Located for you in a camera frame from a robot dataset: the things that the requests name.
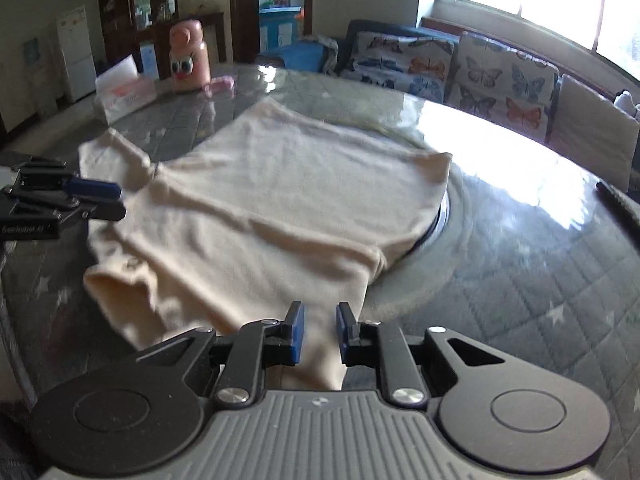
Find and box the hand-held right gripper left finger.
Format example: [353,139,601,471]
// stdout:
[134,301,306,409]

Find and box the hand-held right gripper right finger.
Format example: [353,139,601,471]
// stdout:
[335,302,507,407]

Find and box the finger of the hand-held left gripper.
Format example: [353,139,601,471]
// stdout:
[10,196,127,222]
[19,169,122,201]

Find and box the cream knit shirt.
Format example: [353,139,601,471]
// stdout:
[79,96,453,391]

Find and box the white tissue pack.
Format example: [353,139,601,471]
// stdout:
[94,55,159,125]

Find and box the white refrigerator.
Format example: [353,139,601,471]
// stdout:
[55,5,98,104]

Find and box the pink cartoon water bottle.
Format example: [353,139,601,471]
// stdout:
[168,20,211,94]

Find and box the pink cloth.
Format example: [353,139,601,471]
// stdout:
[203,75,237,97]

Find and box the dark wooden cabinet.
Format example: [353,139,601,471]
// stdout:
[96,0,227,81]

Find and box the blue plastic bin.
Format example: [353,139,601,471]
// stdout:
[259,6,303,54]

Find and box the blue folded blanket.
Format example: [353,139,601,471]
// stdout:
[260,35,342,75]

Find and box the butterfly print sofa cushion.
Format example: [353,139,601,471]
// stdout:
[345,30,457,104]
[445,31,561,144]

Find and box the black pen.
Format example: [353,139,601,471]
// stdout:
[595,181,640,235]

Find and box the white plain sofa cushion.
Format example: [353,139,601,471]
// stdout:
[549,74,640,194]

